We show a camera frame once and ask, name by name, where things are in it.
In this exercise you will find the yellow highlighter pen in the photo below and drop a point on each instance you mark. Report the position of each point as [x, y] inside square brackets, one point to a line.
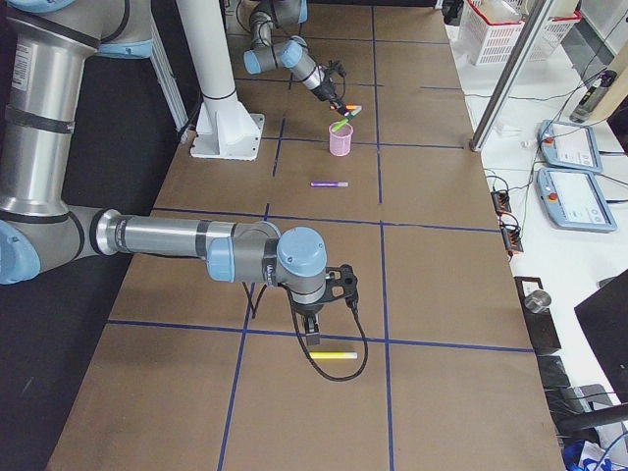
[333, 355]

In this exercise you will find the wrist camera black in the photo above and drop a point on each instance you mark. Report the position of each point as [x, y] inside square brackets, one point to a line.
[335, 68]
[341, 284]

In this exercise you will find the aluminium profile post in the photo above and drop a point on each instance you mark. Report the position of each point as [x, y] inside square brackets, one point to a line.
[521, 52]

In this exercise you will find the far teach pendant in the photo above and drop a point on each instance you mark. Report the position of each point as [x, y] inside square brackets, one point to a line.
[570, 146]

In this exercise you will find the black monitor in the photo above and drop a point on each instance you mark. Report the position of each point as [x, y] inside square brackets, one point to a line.
[603, 320]

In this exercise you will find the green highlighter pen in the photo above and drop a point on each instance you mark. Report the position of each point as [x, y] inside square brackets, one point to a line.
[348, 116]

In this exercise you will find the purple highlighter pen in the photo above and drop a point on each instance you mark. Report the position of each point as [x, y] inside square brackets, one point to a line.
[320, 184]

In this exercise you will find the white pillar with base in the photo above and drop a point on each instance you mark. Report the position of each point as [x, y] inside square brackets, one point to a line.
[225, 129]

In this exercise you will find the power strip orange sockets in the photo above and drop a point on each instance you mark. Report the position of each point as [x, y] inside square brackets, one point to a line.
[509, 226]

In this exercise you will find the teach pendant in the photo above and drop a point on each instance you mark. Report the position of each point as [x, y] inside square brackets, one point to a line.
[570, 146]
[574, 201]

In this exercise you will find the metal cylinder weight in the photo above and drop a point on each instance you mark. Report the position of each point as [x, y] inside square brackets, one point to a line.
[537, 301]

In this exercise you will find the white red plastic basket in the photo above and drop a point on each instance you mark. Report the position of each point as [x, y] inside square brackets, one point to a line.
[488, 30]

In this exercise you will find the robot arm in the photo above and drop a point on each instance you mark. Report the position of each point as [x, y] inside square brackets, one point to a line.
[293, 54]
[86, 144]

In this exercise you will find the pink mesh pen holder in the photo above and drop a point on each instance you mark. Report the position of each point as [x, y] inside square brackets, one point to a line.
[340, 137]

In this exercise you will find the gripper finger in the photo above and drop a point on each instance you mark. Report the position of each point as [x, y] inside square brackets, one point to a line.
[335, 105]
[342, 105]
[312, 330]
[305, 321]

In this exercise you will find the near teach pendant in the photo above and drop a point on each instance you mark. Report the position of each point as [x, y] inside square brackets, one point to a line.
[574, 201]

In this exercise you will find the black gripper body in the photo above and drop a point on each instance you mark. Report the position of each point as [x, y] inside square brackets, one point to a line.
[308, 311]
[325, 91]

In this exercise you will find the camera cable black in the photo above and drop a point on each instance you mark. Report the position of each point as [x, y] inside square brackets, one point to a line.
[305, 350]

